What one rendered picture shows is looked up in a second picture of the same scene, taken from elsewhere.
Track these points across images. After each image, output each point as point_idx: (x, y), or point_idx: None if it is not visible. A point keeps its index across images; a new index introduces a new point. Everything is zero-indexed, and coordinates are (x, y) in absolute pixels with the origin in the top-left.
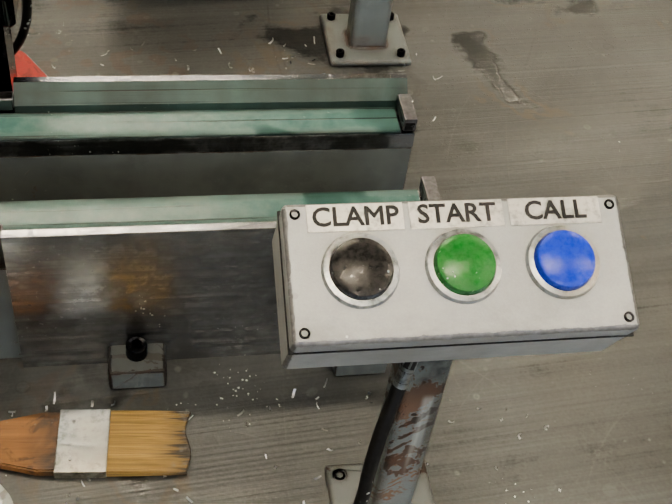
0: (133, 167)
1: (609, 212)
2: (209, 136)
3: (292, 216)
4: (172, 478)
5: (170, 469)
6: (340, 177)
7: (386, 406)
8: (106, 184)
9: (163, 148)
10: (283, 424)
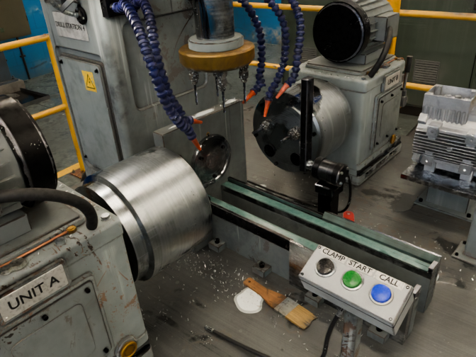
0: (343, 246)
1: (406, 289)
2: (365, 246)
3: (318, 247)
4: (299, 329)
5: (299, 326)
6: (404, 279)
7: (332, 319)
8: (336, 248)
9: (352, 244)
10: (340, 336)
